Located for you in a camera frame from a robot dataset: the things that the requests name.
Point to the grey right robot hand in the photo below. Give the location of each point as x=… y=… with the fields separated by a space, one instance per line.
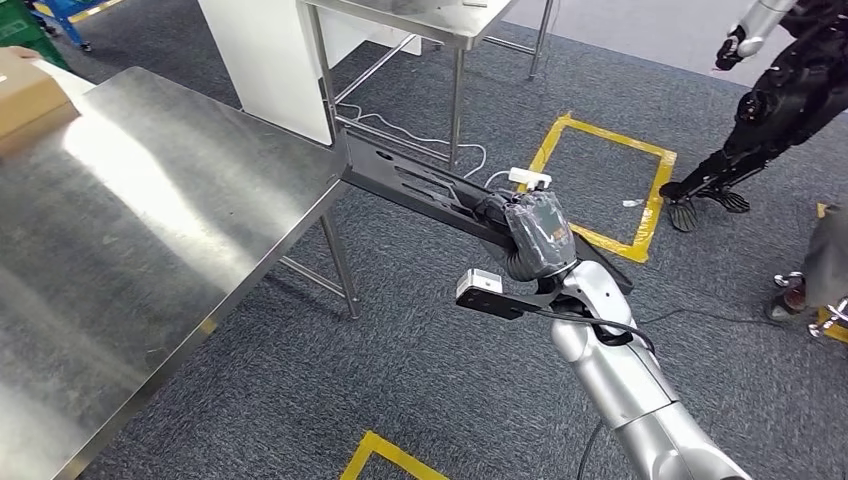
x=543 y=232

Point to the long black plastic part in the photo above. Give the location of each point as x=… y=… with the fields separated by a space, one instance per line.
x=364 y=175

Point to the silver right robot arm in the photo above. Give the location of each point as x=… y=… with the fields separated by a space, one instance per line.
x=616 y=384

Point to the large stainless steel workbench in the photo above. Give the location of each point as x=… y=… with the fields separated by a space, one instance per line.
x=132 y=232

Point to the blue steel shelf rack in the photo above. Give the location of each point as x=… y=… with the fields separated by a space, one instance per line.
x=69 y=23

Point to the white power strip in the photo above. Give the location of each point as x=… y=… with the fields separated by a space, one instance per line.
x=530 y=177

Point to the small white paper scrap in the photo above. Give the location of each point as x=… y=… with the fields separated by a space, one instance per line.
x=632 y=203

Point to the small stainless steel table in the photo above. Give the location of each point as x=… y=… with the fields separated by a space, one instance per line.
x=424 y=16

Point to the black humanoid robot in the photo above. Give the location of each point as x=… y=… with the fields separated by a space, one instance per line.
x=782 y=106

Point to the person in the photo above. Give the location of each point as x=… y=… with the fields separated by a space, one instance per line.
x=828 y=265

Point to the chrome stool black seat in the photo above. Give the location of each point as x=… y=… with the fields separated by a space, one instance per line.
x=836 y=311

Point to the white cabinet panel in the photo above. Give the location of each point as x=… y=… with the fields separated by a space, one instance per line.
x=265 y=66

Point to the white sheet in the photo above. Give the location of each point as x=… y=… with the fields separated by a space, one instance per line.
x=66 y=83

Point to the brown cardboard box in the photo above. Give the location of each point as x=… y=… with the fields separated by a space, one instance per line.
x=26 y=99

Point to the green plastic crate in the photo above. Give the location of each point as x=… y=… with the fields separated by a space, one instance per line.
x=20 y=30

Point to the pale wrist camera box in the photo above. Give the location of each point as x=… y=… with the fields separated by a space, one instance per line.
x=480 y=281

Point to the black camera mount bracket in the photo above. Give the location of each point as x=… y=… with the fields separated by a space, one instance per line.
x=490 y=305

